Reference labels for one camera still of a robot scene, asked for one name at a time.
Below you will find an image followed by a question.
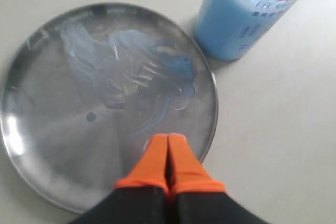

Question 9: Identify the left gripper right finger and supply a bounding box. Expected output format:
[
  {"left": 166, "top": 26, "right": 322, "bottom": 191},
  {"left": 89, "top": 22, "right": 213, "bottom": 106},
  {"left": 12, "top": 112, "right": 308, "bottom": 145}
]
[{"left": 168, "top": 133, "right": 265, "bottom": 223}]

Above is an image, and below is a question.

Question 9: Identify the round stainless steel plate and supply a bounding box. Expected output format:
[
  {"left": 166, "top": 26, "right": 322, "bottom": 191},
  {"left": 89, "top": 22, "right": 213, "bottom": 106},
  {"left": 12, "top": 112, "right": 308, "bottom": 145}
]
[{"left": 1, "top": 3, "right": 218, "bottom": 214}]

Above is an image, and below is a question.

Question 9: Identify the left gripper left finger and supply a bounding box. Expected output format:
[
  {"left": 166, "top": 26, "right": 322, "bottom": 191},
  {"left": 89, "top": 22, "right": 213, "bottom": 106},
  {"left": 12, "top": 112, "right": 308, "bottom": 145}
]
[{"left": 71, "top": 134, "right": 169, "bottom": 224}]

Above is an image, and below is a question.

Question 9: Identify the blue soap smear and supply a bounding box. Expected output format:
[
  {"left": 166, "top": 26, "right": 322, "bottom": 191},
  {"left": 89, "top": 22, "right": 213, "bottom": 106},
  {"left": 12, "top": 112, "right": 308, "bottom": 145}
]
[{"left": 60, "top": 20, "right": 195, "bottom": 137}]

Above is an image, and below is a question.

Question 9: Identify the blue pump lotion bottle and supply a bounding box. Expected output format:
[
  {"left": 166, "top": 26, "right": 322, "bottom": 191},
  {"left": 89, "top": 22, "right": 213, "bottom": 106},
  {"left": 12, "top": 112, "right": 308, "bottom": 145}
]
[{"left": 194, "top": 0, "right": 297, "bottom": 61}]

